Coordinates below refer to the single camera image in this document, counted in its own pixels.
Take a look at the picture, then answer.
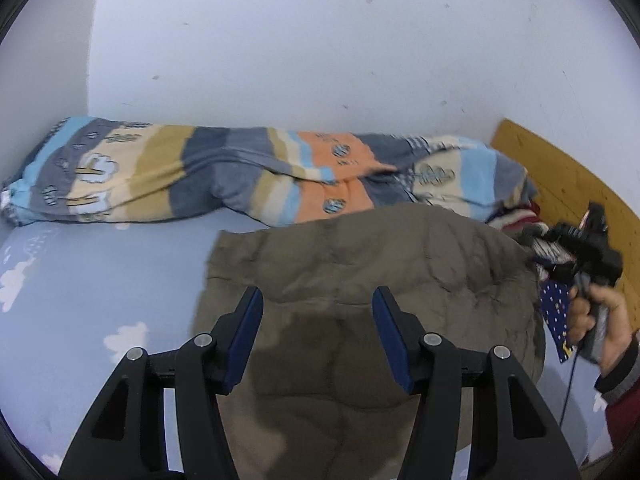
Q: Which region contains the black cable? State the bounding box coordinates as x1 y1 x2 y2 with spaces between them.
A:
559 345 582 427

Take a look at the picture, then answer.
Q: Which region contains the wooden headboard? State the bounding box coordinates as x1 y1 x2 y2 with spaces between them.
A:
490 119 640 341

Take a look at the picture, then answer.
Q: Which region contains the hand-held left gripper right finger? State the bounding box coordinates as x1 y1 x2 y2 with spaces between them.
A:
372 286 583 480

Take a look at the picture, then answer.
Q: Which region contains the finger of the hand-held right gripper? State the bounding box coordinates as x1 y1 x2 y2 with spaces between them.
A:
522 224 557 247
534 256 573 282

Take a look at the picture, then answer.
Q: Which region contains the light blue cloud print bedsheet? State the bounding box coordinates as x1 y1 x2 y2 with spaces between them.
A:
0 207 621 480

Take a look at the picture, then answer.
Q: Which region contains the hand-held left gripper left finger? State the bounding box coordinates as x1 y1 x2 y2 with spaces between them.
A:
59 286 264 480

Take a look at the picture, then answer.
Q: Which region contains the olive hooded puffer jacket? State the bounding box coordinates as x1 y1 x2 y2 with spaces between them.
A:
192 203 547 480

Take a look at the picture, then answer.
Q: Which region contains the person's right forearm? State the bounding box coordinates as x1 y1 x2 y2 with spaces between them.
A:
594 331 640 457

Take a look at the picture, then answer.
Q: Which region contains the striped fleece blanket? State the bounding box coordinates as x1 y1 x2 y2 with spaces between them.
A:
2 116 538 228

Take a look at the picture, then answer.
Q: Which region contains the person's right hand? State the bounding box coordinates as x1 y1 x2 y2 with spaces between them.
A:
569 282 634 377

